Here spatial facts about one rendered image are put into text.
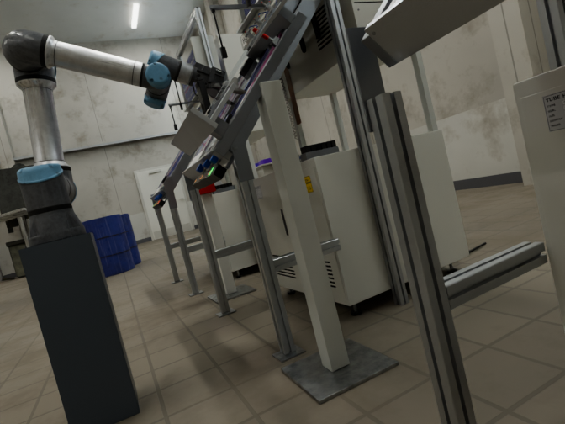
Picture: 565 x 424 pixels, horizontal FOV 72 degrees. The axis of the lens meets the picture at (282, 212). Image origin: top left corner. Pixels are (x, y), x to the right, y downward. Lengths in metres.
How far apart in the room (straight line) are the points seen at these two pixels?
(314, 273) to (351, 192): 0.49
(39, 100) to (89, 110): 11.59
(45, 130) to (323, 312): 1.03
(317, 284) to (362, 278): 0.44
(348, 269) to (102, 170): 11.57
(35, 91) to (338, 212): 1.08
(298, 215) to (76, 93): 12.37
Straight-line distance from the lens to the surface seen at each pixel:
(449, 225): 1.81
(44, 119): 1.49
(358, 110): 1.52
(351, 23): 1.73
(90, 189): 12.66
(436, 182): 1.77
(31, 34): 1.44
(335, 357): 1.17
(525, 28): 4.43
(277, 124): 1.08
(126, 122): 13.02
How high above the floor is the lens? 0.53
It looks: 3 degrees down
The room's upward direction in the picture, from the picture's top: 14 degrees counter-clockwise
